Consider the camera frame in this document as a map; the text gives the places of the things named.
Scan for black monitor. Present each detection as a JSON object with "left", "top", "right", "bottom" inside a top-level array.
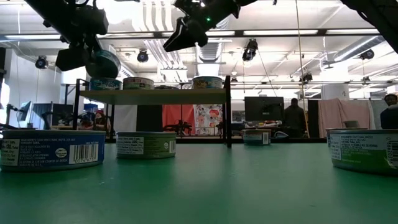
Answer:
[{"left": 244, "top": 96, "right": 285, "bottom": 123}]

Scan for wooden shelf black legs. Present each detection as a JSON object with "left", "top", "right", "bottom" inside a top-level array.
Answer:
[{"left": 63, "top": 75, "right": 233, "bottom": 149}]

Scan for white cloth panel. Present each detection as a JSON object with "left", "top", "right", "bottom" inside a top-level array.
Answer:
[{"left": 111, "top": 105, "right": 138, "bottom": 133}]

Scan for white ceiling air vent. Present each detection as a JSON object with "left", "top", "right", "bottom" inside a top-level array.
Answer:
[{"left": 195, "top": 42, "right": 224, "bottom": 63}]

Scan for black ceiling light rail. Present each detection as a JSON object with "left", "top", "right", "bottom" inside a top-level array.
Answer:
[{"left": 0, "top": 28, "right": 382, "bottom": 41}]

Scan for dark blue partition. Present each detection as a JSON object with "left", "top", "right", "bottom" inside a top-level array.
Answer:
[{"left": 32, "top": 103, "right": 74, "bottom": 128}]

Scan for white round column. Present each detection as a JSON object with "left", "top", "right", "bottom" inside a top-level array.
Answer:
[{"left": 320, "top": 83, "right": 351, "bottom": 100}]

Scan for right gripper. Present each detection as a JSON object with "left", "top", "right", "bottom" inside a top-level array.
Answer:
[{"left": 162, "top": 0, "right": 259, "bottom": 53}]

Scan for blue label tuna can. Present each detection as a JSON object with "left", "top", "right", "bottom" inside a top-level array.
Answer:
[{"left": 0, "top": 129, "right": 106, "bottom": 172}]

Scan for black cloth panel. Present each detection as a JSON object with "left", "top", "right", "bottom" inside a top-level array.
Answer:
[{"left": 136, "top": 105, "right": 163, "bottom": 133}]

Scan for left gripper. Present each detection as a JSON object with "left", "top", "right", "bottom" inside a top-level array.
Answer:
[{"left": 58, "top": 0, "right": 109, "bottom": 52}]

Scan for green table mat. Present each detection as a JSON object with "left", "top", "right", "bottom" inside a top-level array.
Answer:
[{"left": 0, "top": 136, "right": 398, "bottom": 224}]

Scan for grey ceiling air duct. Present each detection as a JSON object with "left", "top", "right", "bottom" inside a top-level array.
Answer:
[{"left": 334, "top": 35, "right": 386, "bottom": 62}]

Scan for silver-lid seafood can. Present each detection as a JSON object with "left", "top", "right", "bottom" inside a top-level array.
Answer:
[{"left": 123, "top": 77, "right": 155, "bottom": 91}]

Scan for pink curtain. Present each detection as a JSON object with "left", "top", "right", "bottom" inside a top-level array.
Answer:
[{"left": 317, "top": 98, "right": 373, "bottom": 130}]

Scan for small tilted monitor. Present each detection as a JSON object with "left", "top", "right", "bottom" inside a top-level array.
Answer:
[{"left": 17, "top": 101, "right": 32, "bottom": 122}]

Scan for colourful cartoon poster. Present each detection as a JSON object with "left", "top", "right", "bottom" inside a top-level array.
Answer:
[{"left": 194, "top": 104, "right": 224, "bottom": 135}]

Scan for person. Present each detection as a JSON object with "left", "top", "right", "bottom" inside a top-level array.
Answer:
[
  {"left": 379, "top": 93, "right": 398, "bottom": 130},
  {"left": 93, "top": 109, "right": 109, "bottom": 131},
  {"left": 283, "top": 98, "right": 307, "bottom": 139}
]

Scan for silver can teal yellow label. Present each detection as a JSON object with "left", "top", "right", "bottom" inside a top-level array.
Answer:
[{"left": 192, "top": 75, "right": 223, "bottom": 90}]

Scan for large green can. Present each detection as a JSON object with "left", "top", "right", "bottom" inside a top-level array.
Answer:
[{"left": 328, "top": 129, "right": 398, "bottom": 177}]

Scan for red cloth panel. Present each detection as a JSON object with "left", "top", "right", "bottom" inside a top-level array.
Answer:
[{"left": 161, "top": 104, "right": 197, "bottom": 133}]

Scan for silver can green label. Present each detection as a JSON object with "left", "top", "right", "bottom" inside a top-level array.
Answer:
[{"left": 116, "top": 131, "right": 177, "bottom": 160}]

